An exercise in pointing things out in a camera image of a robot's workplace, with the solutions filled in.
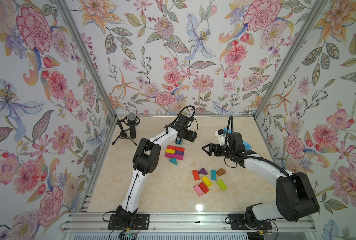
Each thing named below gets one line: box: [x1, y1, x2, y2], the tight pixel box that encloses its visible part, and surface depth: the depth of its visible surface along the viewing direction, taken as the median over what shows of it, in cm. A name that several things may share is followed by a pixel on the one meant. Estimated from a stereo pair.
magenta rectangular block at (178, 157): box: [174, 154, 184, 161], surface depth 99 cm
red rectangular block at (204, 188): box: [198, 182, 210, 194], surface depth 86 cm
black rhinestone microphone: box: [127, 112, 137, 139], surface depth 97 cm
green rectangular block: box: [216, 179, 228, 191], surface depth 88 cm
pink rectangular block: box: [194, 184, 204, 197], surface depth 86 cm
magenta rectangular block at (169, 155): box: [164, 152, 175, 158], surface depth 100 cm
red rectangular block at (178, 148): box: [172, 146, 186, 153], surface depth 103 cm
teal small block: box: [210, 169, 217, 181], surface depth 92 cm
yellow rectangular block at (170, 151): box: [165, 148, 176, 154], surface depth 103 cm
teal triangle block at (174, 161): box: [169, 158, 178, 166], surface depth 97 cm
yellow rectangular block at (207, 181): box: [201, 176, 213, 188], surface depth 88 cm
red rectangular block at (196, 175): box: [192, 170, 200, 181], surface depth 91 cm
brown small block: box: [216, 168, 227, 177], surface depth 92 cm
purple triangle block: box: [198, 168, 208, 175], surface depth 92 cm
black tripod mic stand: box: [111, 116, 140, 146], surface depth 97 cm
